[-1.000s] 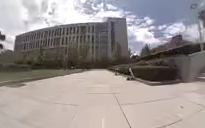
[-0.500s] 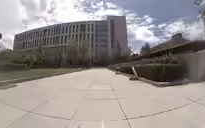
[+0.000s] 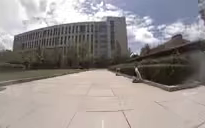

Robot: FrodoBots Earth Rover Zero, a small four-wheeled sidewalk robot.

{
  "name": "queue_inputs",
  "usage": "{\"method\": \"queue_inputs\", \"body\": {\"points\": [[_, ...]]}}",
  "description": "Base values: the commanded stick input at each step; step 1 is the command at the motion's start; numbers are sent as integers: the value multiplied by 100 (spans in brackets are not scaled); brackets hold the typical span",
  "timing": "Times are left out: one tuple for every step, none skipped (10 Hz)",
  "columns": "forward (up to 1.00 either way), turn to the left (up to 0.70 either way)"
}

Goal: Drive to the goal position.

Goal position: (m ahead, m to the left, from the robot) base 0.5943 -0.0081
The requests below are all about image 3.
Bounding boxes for large curved grey building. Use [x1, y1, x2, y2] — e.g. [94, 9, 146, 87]
[12, 16, 129, 64]

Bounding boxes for pale concrete slab pavement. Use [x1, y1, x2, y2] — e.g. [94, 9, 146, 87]
[0, 68, 205, 128]

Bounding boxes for person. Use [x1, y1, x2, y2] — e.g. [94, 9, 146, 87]
[133, 65, 144, 83]

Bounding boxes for row of trees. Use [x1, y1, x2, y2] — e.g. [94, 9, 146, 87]
[9, 43, 124, 70]

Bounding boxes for trimmed green hedge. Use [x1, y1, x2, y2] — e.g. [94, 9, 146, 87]
[109, 54, 204, 86]

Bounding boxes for low building with dark roof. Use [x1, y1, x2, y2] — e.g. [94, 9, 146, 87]
[129, 33, 205, 64]

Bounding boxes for grass lawn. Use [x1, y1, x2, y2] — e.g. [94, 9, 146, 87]
[0, 68, 88, 84]

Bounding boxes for low concrete kerb wall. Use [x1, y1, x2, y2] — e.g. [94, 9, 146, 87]
[108, 69, 204, 93]

